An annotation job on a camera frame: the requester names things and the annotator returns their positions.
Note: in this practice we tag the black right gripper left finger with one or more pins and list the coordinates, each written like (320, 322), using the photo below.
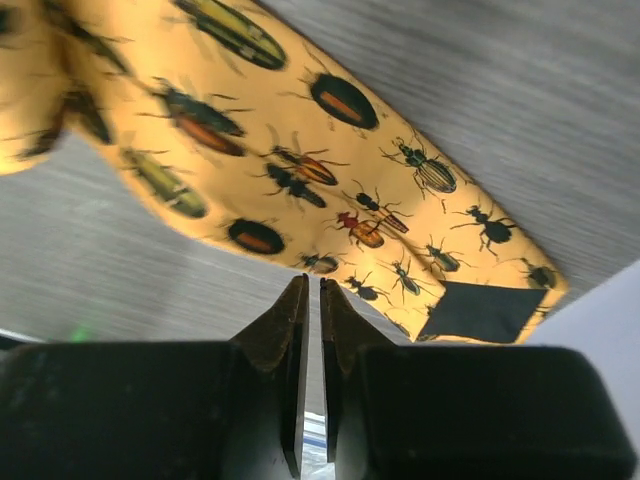
(207, 409)

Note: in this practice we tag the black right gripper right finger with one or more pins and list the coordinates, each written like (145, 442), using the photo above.
(462, 412)

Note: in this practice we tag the yellow beetle print tie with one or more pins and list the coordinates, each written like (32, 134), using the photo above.
(236, 130)

